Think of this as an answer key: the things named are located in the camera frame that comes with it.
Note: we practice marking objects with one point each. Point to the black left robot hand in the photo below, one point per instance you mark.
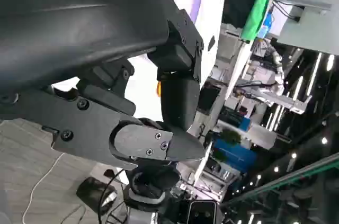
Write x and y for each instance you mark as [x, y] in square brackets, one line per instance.
[79, 22]

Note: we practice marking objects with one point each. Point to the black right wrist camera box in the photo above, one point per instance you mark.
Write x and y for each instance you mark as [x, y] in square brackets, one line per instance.
[202, 212]

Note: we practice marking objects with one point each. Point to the green-edged glass panel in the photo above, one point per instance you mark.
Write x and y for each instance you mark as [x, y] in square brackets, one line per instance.
[286, 179]

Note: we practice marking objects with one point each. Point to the black case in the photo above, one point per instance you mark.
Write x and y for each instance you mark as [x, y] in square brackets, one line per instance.
[209, 98]

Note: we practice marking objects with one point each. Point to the large blue box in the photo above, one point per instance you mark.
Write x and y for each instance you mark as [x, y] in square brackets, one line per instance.
[235, 155]

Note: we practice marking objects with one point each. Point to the green plant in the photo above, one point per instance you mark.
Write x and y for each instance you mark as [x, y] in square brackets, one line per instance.
[230, 136]

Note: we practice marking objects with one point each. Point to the orange white toy bread roll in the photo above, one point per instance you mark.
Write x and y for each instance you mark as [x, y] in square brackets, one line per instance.
[159, 89]

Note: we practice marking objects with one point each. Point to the black rounded floor object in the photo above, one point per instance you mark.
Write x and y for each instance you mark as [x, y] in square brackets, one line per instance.
[90, 189]

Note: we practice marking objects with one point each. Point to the small blue box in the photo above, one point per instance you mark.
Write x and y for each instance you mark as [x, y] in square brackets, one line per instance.
[245, 123]

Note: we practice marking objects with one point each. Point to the aluminium rail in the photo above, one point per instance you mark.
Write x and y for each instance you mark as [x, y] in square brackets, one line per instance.
[286, 102]

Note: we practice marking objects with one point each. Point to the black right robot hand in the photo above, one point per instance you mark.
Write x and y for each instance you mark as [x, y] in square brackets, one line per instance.
[153, 179]

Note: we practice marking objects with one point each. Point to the grey cabinet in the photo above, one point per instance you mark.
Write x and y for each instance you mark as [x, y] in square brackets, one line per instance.
[312, 28]

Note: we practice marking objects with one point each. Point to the green cloth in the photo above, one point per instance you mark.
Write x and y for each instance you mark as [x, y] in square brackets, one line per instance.
[260, 4]

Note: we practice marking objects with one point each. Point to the white slanted desk panel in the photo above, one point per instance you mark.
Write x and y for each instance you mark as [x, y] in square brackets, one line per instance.
[238, 70]

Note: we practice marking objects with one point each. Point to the blue printed sign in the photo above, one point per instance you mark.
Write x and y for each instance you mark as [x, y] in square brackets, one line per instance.
[265, 25]

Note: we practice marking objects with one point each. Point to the black table grommet hole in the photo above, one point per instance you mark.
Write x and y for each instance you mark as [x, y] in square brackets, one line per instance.
[211, 43]

